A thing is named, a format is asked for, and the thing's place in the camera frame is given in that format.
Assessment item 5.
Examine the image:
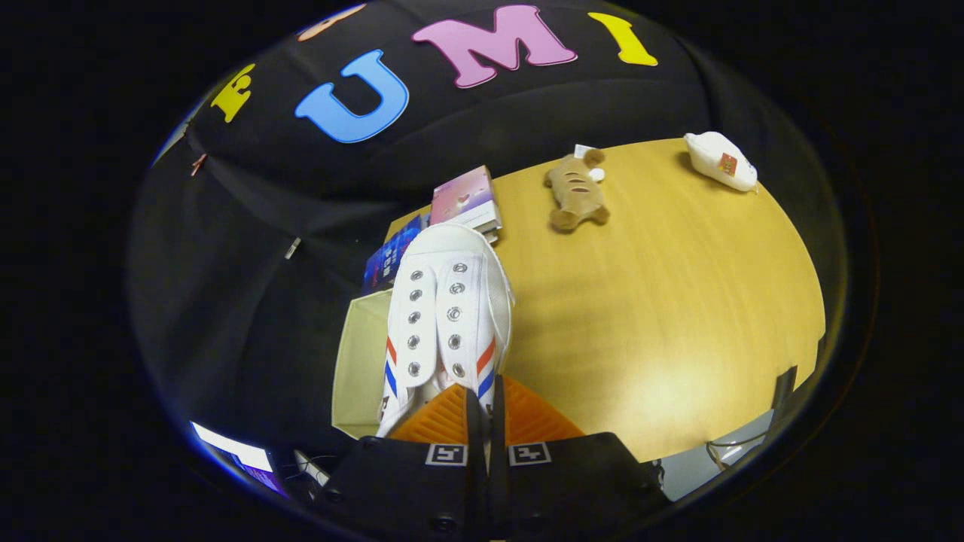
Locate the green fabric storage box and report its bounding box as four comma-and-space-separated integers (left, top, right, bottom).
331, 290, 400, 440

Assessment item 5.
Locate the lit computer screen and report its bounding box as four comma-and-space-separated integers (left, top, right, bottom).
190, 420, 291, 498

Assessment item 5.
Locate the brown plush toy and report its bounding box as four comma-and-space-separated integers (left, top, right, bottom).
544, 145, 611, 233

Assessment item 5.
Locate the black backdrop cloth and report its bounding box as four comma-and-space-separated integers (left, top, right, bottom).
128, 0, 829, 467

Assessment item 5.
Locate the dark blue book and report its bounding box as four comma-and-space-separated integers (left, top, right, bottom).
360, 215, 430, 296

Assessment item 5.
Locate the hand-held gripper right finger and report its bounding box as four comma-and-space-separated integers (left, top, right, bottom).
490, 375, 671, 542

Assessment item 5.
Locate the pink cover book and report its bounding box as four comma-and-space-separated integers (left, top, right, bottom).
429, 166, 503, 234

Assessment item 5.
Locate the white striped canvas shoe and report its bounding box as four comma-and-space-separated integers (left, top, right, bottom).
374, 223, 516, 439

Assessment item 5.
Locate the white plastic packet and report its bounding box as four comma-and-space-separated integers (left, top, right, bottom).
684, 132, 758, 193

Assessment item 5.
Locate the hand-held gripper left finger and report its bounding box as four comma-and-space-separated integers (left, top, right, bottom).
320, 384, 487, 540

